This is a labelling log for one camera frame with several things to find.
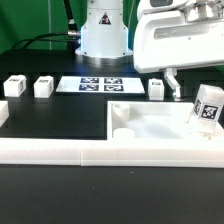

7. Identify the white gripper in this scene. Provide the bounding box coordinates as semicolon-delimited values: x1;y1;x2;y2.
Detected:
133;11;224;100

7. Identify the white square table top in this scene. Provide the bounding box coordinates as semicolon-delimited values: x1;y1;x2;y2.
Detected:
107;101;224;141

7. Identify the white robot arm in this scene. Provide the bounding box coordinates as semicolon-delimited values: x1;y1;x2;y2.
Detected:
76;0;224;100

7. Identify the white U-shaped obstacle fence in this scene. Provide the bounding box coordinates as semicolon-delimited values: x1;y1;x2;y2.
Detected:
0;100;224;169

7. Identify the white marker tag plate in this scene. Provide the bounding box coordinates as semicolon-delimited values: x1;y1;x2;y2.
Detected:
56;76;145;94

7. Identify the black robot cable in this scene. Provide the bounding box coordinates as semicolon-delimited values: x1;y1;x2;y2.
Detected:
11;0;83;51

